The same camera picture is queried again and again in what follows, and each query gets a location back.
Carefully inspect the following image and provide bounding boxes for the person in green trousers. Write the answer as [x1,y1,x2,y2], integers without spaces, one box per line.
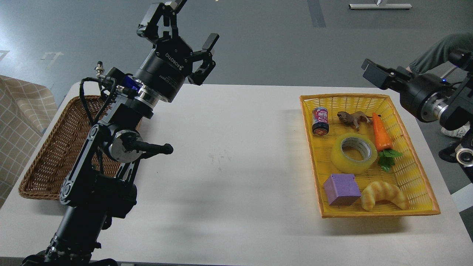
[405,32,473,74]

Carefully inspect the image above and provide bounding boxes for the yellow plastic basket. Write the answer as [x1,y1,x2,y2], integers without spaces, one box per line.
[300,93,440,218]

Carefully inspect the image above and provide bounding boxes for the small soda can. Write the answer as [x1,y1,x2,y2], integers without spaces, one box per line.
[312,106,329,136]

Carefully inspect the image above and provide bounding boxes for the yellow tape roll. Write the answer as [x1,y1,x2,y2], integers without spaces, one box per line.
[330,133,377,175]

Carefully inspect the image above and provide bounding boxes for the brown wicker basket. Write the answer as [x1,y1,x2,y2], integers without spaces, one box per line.
[18,96,143,201]

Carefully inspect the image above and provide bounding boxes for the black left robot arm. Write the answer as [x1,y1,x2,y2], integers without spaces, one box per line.
[22,0,219,266]

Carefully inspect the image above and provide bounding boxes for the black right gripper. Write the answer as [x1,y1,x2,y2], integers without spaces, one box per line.
[361,59,451,123]

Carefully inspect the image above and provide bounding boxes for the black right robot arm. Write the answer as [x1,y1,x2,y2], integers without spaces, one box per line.
[362,49,473,131]

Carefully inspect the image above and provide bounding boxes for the toy croissant bread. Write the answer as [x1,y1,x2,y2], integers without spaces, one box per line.
[360,181,409,211]

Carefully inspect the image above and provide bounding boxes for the beige checkered cloth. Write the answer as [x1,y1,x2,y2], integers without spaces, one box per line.
[0,76,57,205]

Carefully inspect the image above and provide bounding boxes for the orange toy carrot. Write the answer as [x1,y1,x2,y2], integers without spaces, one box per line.
[372,112,402,173]

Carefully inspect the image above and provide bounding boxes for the office chair leg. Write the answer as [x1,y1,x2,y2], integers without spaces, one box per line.
[440,65,462,81]

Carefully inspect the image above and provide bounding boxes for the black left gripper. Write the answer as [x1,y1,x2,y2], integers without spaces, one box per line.
[134,0,220,102]

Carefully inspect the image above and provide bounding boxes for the purple cube block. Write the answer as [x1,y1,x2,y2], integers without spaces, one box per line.
[324,174,361,206]

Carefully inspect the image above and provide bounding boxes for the brown toy animal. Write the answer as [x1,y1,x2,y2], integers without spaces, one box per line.
[337,111,373,132]

